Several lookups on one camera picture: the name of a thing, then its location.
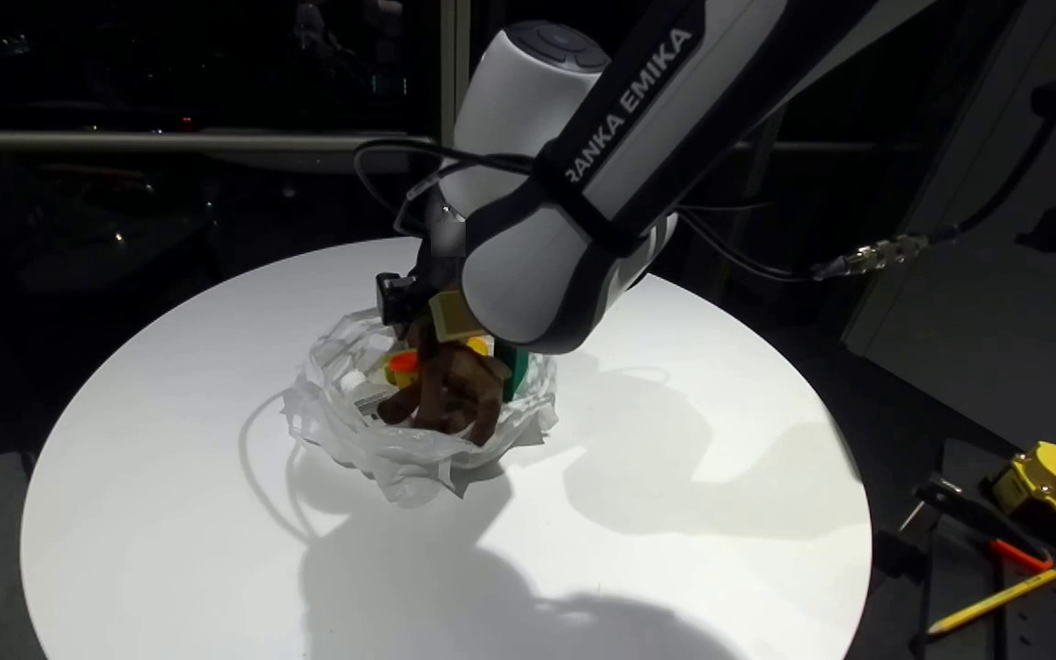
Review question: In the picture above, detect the yellow wrist camera mount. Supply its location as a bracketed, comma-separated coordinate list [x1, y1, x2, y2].
[431, 289, 504, 362]

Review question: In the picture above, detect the grey vertical window post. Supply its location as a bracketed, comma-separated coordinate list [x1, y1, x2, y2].
[437, 0, 475, 141]

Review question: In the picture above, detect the white translucent plastic bag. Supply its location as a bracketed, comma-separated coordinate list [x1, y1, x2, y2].
[274, 304, 563, 505]

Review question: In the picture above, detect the brown plush animal toy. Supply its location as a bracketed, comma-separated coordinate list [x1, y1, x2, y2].
[376, 322, 510, 450]

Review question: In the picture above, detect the grey horizontal window rail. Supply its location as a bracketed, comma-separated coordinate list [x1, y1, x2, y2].
[0, 129, 925, 158]

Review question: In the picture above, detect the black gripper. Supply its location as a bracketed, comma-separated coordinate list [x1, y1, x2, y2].
[376, 268, 431, 335]

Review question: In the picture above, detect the yellow pencil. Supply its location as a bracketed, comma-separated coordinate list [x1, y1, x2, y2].
[925, 560, 1056, 643]

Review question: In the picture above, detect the play-doh can orange lid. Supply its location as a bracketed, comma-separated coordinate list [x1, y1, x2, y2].
[383, 348, 427, 381]

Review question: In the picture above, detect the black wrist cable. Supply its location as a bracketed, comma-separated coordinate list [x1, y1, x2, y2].
[350, 136, 538, 241]

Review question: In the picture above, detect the black cable silver connector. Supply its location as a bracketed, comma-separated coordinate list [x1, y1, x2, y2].
[670, 0, 1056, 289]

